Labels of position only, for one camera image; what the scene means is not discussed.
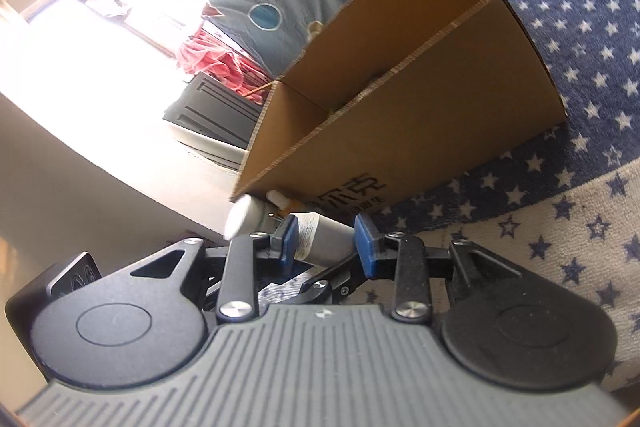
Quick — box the brown cardboard box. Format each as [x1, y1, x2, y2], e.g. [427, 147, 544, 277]
[229, 0, 569, 216]

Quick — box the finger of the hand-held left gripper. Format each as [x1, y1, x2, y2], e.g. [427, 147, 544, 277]
[260, 254, 369, 309]

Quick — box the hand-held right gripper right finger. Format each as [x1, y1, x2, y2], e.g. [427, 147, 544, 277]
[353, 213, 522, 324]

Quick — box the blue star-print blanket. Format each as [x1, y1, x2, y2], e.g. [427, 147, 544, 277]
[259, 0, 640, 414]

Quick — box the red patterned cloth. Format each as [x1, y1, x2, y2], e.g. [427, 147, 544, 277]
[174, 3, 274, 98]

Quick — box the small white orange-tipped bottle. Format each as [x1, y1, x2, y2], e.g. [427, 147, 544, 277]
[266, 189, 297, 216]

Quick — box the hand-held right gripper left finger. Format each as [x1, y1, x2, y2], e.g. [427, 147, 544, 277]
[127, 213, 302, 324]

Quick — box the dark grey cabinet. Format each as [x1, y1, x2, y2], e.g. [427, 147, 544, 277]
[161, 71, 274, 171]

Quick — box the white cylindrical bottle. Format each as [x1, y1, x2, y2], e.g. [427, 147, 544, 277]
[224, 194, 275, 241]

